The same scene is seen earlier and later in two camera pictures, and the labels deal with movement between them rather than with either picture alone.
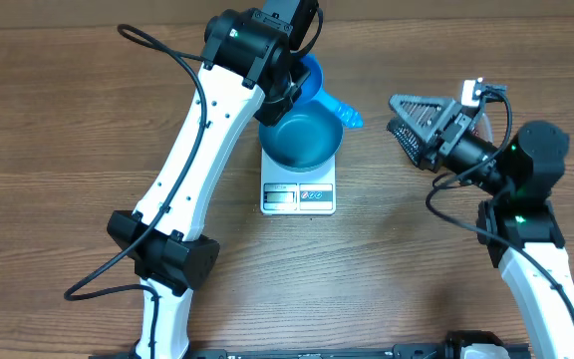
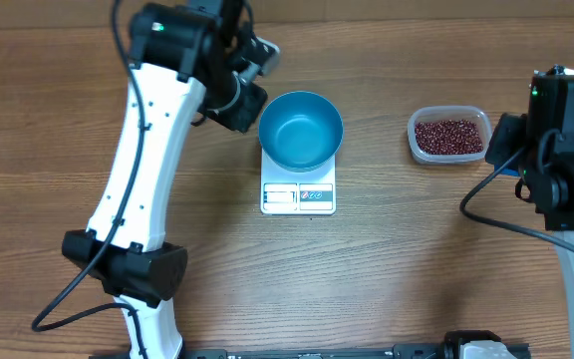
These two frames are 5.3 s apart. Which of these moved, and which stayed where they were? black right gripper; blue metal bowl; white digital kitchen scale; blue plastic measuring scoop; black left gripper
Moved: black left gripper; blue plastic measuring scoop; black right gripper
Stayed: blue metal bowl; white digital kitchen scale
